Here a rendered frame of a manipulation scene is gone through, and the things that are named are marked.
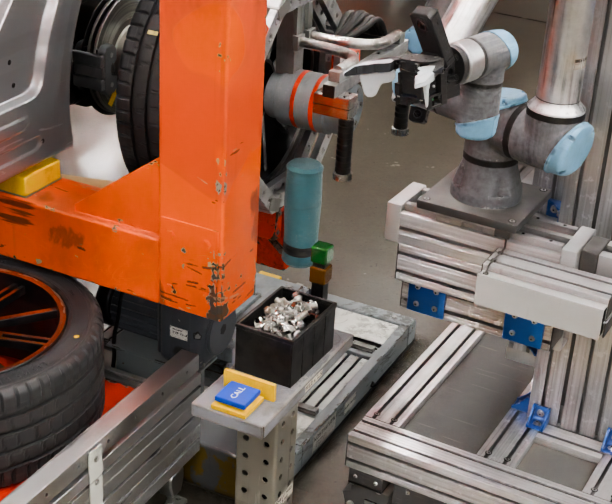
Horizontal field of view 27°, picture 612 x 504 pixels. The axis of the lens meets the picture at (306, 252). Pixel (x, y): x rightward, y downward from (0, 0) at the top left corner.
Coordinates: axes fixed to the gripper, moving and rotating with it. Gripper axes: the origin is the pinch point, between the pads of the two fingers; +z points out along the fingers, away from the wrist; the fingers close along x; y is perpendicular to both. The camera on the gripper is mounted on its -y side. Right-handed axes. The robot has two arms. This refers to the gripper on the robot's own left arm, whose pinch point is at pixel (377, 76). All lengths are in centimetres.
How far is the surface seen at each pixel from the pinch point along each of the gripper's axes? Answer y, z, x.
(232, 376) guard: 70, -4, 45
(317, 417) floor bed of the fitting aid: 108, -50, 66
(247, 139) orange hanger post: 25, -21, 54
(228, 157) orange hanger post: 26, -13, 52
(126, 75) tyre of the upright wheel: 17, -23, 95
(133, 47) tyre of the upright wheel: 11, -25, 94
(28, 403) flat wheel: 69, 32, 67
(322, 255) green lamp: 53, -34, 46
